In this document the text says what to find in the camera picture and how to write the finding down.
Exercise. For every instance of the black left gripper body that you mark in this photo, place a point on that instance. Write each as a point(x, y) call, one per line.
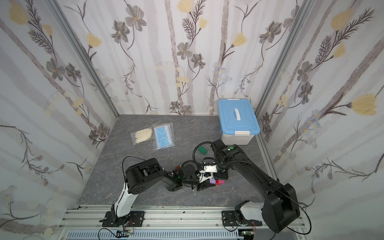
point(195, 180)

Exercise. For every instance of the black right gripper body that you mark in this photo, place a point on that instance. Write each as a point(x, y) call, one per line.
point(208, 163)

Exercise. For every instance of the green lego brick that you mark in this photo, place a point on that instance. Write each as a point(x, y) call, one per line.
point(202, 150)

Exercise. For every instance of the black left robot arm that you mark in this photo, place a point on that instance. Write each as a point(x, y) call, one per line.
point(142, 176)

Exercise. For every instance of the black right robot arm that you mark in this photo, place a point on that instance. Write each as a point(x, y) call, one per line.
point(280, 207)

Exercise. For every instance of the blue lid storage box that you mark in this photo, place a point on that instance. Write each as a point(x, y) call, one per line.
point(238, 121)

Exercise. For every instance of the bagged blue face mask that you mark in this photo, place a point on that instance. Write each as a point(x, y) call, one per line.
point(164, 135)

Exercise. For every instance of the bagged cream gloves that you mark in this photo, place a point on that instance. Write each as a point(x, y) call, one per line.
point(142, 135)

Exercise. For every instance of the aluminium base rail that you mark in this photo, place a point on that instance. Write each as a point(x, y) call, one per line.
point(168, 223)

